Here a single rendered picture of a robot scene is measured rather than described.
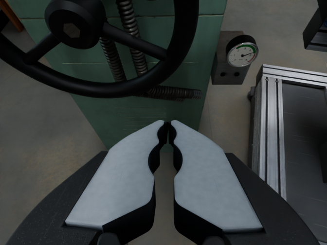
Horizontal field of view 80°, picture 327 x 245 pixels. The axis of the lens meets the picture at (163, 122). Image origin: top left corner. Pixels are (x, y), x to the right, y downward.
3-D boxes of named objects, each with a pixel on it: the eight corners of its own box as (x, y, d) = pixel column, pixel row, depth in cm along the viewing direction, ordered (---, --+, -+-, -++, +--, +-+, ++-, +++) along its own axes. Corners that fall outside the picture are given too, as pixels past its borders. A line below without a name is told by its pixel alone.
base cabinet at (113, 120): (107, 152, 103) (14, 20, 42) (122, 73, 133) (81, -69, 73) (193, 153, 100) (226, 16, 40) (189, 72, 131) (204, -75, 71)
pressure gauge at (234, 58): (222, 74, 45) (230, 43, 38) (220, 62, 47) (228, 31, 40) (249, 73, 45) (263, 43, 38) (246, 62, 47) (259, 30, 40)
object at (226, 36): (211, 85, 53) (217, 62, 46) (208, 55, 59) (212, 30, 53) (244, 85, 52) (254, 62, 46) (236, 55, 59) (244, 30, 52)
